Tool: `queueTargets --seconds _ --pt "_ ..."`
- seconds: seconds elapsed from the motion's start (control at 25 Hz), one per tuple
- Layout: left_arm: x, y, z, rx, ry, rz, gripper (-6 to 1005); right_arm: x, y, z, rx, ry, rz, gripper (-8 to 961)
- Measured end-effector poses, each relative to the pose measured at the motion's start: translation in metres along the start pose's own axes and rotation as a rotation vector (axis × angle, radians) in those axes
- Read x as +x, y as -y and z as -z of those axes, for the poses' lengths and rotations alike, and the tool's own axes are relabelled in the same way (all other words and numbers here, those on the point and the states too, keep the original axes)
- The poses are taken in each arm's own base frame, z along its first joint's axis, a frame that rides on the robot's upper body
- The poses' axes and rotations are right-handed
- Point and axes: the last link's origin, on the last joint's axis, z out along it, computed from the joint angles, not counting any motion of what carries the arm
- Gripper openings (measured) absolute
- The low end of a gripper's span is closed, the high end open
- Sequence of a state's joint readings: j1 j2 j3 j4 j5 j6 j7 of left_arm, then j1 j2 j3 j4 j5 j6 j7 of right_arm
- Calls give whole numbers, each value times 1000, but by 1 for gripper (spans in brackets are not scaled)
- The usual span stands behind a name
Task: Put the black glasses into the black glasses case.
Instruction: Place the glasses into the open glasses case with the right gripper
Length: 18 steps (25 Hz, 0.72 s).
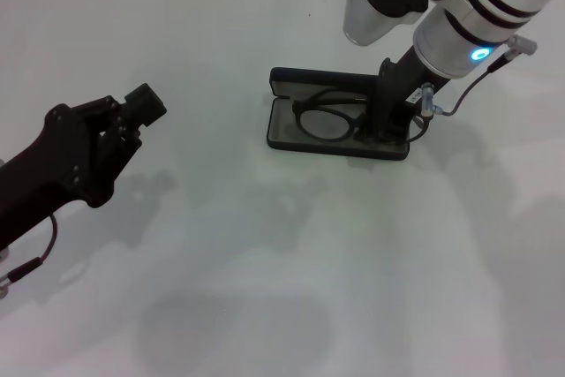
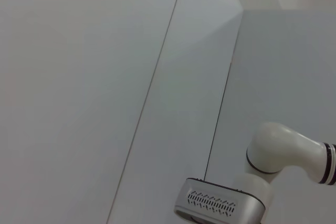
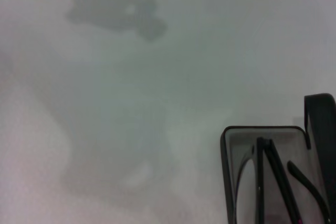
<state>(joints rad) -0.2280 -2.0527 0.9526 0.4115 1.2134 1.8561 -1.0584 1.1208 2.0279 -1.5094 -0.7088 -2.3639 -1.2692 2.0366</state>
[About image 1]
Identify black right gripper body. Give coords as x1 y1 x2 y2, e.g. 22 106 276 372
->
373 43 443 130

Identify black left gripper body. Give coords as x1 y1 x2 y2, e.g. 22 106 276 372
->
0 102 134 251

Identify black glasses case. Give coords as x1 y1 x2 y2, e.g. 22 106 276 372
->
266 66 411 162

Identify black glasses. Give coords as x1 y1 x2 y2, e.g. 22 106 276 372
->
290 87 377 144

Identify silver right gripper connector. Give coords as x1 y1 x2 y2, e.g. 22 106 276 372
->
418 82 438 112

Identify thin right finger wire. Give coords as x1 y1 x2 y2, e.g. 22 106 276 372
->
405 111 433 144

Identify right gripper cable with plug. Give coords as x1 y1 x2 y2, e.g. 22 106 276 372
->
434 35 539 119

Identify gripper cable with plug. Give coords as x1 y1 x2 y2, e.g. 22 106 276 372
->
0 213 60 295
434 35 539 119

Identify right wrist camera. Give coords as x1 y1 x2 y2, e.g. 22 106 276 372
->
343 0 445 48

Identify left gripper cable with plug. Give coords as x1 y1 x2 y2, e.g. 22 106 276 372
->
0 213 60 295

